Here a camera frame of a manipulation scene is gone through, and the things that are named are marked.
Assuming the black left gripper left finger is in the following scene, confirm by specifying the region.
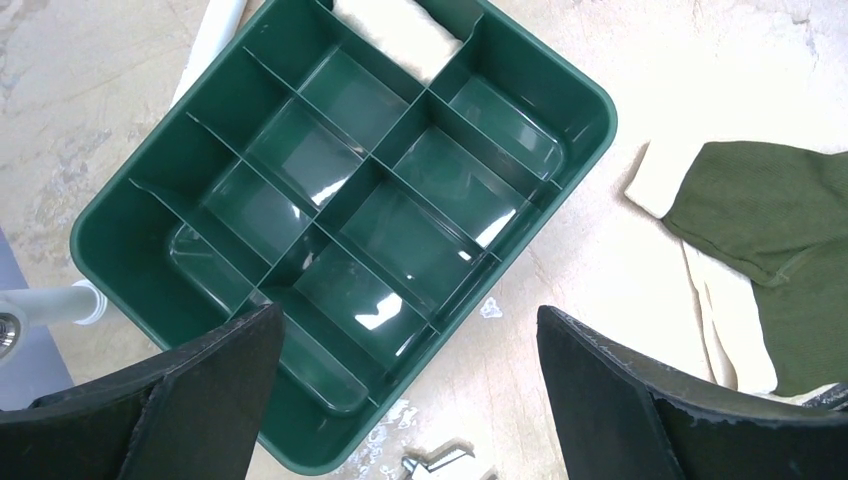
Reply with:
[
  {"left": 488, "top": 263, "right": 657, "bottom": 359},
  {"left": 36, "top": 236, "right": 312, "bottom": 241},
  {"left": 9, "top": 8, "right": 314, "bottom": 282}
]
[{"left": 1, "top": 304, "right": 285, "bottom": 479}]

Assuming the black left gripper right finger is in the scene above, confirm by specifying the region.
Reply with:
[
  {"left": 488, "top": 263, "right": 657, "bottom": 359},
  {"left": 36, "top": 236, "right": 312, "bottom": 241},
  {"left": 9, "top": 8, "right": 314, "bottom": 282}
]
[{"left": 536, "top": 305, "right": 847, "bottom": 479}]

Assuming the green divided organizer tray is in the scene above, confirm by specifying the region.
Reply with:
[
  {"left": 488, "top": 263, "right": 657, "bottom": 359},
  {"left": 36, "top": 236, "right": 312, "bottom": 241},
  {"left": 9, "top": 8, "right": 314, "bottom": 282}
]
[{"left": 70, "top": 0, "right": 617, "bottom": 476}]

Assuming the cream rolled underwear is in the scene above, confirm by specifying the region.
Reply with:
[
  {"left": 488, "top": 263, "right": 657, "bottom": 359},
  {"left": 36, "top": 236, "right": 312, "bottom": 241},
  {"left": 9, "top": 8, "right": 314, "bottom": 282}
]
[{"left": 332, "top": 0, "right": 462, "bottom": 85}]

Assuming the white PVC pipe frame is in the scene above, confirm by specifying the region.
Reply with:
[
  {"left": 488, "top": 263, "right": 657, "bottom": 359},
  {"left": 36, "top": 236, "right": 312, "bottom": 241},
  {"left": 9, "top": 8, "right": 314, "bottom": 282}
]
[{"left": 1, "top": 0, "right": 247, "bottom": 364}]

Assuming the olive green underwear cream waistband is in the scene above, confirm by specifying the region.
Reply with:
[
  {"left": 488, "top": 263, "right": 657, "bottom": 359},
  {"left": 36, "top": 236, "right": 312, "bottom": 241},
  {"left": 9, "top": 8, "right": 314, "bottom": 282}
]
[{"left": 624, "top": 139, "right": 847, "bottom": 403}]

